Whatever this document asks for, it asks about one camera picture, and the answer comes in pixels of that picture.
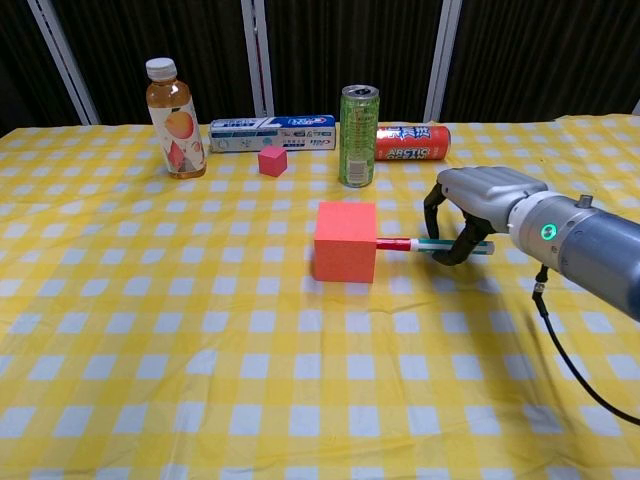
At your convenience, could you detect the small pink cube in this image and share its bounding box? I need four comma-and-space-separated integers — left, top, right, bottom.
257, 146, 289, 178

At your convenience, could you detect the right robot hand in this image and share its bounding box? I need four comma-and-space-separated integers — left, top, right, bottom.
423, 166, 550, 267

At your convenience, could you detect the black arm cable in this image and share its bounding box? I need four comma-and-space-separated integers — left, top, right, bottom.
531, 264, 640, 427

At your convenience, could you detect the yellow white checkered tablecloth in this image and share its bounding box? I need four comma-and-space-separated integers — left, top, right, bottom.
0, 114, 640, 480

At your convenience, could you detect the tea bottle with white cap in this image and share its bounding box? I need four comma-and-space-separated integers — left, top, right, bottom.
145, 57, 208, 180

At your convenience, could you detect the red capped marker pen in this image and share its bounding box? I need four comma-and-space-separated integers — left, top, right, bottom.
375, 237, 495, 259

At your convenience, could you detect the orange soda can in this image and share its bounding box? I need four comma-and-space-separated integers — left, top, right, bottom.
374, 124, 452, 163

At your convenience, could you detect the large pink cube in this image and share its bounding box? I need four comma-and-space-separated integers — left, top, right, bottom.
313, 201, 378, 285

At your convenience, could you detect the green drink can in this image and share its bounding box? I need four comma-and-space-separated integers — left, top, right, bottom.
338, 84, 381, 189

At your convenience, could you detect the blue white toothpaste box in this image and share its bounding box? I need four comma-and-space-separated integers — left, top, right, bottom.
207, 114, 337, 154

